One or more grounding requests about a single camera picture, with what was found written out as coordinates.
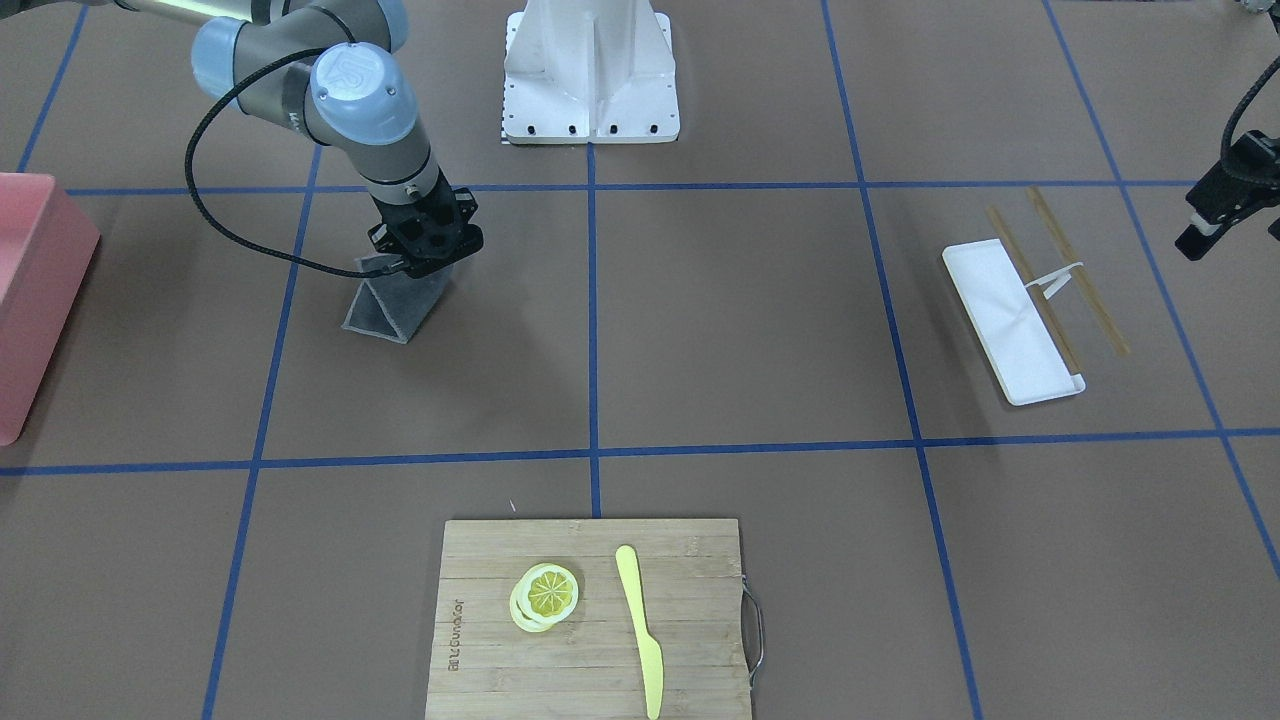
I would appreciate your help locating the wooden towel rack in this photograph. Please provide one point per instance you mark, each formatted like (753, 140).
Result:
(1039, 289)

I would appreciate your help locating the yellow lemon slice toy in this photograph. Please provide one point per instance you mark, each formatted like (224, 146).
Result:
(543, 597)

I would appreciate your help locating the yellow plastic knife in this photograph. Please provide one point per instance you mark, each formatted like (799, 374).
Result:
(648, 648)

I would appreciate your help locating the pink plastic bin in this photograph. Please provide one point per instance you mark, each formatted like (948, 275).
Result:
(47, 244)

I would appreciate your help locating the wooden cutting board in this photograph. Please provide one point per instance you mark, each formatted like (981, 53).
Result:
(482, 666)

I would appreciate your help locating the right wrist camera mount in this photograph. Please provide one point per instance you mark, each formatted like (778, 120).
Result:
(418, 261)

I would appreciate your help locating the white pedestal column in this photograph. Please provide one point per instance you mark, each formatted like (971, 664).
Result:
(581, 72)

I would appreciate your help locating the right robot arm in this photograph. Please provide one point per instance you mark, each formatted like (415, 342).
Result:
(327, 71)

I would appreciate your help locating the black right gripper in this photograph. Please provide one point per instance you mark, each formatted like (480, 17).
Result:
(463, 207)

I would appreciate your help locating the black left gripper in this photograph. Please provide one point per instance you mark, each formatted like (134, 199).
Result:
(1222, 193)

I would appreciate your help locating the white rectangular tray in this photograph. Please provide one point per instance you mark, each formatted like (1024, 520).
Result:
(1016, 346)

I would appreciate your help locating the grey cloth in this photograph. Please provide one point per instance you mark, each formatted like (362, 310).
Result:
(393, 307)

